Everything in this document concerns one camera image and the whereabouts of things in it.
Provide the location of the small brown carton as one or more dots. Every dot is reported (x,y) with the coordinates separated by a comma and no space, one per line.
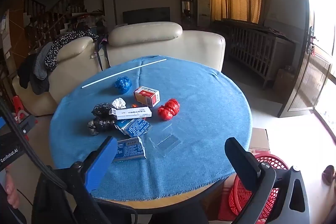
(284,79)

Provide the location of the flat television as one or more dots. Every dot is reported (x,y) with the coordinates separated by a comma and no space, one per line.
(147,16)

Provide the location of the red plastic object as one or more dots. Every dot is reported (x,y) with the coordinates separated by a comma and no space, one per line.
(16,106)

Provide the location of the long white carton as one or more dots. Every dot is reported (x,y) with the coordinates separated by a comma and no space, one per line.
(131,113)

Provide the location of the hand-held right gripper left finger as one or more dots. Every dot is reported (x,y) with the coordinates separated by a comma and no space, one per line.
(101,163)

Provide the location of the brown slipper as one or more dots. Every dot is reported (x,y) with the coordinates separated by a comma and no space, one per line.
(328,174)

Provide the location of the white standing air conditioner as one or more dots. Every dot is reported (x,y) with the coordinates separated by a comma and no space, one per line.
(204,11)

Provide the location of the torn blue toothpaste box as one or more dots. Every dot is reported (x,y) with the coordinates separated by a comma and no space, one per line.
(131,150)
(136,127)

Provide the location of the brown wooden door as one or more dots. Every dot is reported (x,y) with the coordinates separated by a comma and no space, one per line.
(307,77)

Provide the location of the grey garment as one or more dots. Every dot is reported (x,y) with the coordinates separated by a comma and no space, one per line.
(42,64)

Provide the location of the thin white stick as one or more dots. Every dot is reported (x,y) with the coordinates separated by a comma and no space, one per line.
(123,73)

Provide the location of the red plastic bag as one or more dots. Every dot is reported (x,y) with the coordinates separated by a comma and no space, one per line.
(169,109)

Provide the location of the orange snack wrapper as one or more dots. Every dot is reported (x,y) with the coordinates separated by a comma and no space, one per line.
(134,106)

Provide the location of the black garment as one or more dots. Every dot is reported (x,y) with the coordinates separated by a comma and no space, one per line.
(29,77)

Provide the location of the white wooden crib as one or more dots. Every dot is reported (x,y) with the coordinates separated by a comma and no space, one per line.
(252,50)

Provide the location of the white paper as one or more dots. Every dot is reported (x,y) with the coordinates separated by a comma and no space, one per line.
(119,103)

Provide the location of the red and white carton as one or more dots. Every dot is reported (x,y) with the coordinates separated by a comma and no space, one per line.
(147,96)

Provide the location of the blue tablecloth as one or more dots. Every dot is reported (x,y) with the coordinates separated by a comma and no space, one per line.
(197,98)

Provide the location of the clear plastic container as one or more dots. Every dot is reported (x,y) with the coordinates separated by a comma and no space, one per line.
(168,144)

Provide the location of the cream leather sofa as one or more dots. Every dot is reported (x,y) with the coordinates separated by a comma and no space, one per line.
(162,43)

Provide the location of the dark floral garment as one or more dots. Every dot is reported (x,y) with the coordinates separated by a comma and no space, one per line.
(65,43)

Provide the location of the black plastic bag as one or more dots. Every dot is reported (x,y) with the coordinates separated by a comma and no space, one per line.
(102,124)
(101,109)

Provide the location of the round wooden table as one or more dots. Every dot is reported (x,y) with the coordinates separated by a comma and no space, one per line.
(162,204)

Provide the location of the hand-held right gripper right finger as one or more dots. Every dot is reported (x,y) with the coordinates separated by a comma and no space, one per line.
(241,161)

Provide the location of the red plastic basket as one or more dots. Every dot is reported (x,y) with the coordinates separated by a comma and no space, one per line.
(236,195)

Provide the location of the person's left hand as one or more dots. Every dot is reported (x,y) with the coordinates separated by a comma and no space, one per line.
(10,188)

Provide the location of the dark display cabinet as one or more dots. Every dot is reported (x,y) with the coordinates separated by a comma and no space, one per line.
(187,3)

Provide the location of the wooden staircase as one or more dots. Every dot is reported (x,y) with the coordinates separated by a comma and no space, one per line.
(47,19)

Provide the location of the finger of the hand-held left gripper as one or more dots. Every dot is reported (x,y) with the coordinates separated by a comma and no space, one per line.
(27,123)

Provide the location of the blue plastic bag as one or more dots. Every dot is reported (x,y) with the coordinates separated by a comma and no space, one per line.
(122,85)

